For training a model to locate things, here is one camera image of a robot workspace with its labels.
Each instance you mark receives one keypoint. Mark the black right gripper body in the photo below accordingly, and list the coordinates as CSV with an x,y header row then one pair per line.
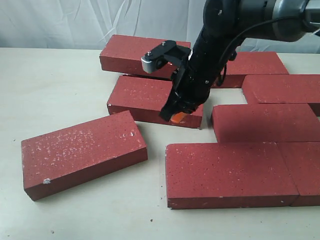
x,y
192,83

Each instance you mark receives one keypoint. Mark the front left red brick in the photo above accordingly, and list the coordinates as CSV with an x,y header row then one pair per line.
x,y
227,175

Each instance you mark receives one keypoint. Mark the speckled white-flecked red brick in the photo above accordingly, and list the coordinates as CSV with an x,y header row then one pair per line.
x,y
62,159

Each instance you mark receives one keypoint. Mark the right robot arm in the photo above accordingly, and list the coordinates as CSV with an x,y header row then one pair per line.
x,y
226,24

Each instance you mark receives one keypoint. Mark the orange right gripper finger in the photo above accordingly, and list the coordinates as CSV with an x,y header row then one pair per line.
x,y
177,118

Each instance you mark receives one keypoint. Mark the lower back red brick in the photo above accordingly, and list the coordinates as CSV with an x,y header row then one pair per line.
x,y
146,77

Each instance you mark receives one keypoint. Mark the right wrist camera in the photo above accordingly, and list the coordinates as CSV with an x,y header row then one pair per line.
x,y
166,52

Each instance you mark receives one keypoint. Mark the back right red brick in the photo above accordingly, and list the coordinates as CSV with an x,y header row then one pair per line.
x,y
252,63

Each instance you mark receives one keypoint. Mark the center right red brick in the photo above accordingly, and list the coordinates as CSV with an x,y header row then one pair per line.
x,y
237,123

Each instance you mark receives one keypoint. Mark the right middle-row red brick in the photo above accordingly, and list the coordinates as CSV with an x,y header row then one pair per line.
x,y
283,89

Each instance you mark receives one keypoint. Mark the top stacked red brick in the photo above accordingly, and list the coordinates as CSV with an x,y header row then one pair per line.
x,y
122,54

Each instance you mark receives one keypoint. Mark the angled red brick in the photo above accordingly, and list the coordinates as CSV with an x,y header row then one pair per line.
x,y
144,98

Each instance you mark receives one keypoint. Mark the front right red brick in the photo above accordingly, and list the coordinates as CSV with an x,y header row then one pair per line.
x,y
303,162

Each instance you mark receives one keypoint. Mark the white fabric backdrop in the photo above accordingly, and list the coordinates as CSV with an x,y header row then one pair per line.
x,y
89,24

